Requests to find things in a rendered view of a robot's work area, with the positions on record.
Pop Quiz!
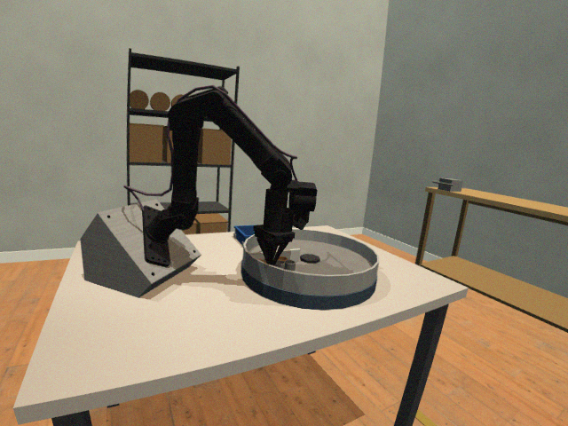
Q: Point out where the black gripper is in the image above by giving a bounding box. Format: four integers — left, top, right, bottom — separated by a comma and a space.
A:
253, 209, 295, 265

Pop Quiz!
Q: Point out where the grey round turntable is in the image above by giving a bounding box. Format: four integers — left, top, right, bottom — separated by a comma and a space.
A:
241, 229, 379, 311

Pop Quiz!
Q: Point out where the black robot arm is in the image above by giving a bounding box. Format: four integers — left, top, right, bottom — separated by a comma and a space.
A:
142, 89, 317, 267

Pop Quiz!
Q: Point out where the blue open tray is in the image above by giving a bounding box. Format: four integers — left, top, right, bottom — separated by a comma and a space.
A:
234, 225, 255, 244

